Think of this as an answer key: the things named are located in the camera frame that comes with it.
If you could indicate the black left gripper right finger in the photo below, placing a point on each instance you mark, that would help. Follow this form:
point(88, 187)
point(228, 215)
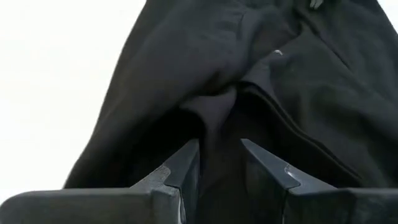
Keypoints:
point(326, 207)

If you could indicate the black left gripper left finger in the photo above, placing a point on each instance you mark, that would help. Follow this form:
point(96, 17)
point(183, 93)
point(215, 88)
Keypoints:
point(87, 207)

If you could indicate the black shirt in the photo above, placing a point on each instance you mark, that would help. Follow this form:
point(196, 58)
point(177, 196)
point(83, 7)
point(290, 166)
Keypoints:
point(186, 62)

